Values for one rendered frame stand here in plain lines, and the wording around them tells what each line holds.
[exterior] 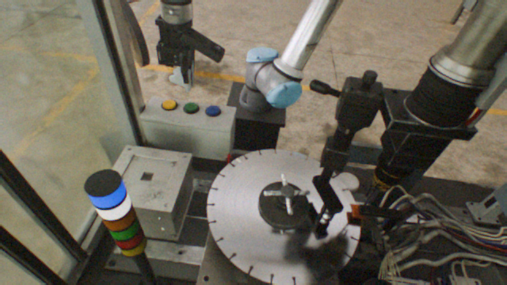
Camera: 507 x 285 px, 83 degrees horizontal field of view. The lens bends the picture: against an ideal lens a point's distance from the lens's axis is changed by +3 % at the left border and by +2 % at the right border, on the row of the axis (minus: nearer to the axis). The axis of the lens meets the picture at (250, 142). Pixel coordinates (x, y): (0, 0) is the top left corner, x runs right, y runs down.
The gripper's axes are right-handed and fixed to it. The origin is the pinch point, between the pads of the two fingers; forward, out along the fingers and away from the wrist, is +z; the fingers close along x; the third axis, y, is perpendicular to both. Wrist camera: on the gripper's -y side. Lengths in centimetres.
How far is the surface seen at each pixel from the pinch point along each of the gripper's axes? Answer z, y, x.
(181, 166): 7.9, -3.2, 23.2
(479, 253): 18, -84, 29
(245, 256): 3, -23, 46
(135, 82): -1.4, 15.0, 3.2
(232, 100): 22.8, -9.5, -26.7
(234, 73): 97, 7, -166
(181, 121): 8.3, 1.8, 6.0
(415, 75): 93, -175, -204
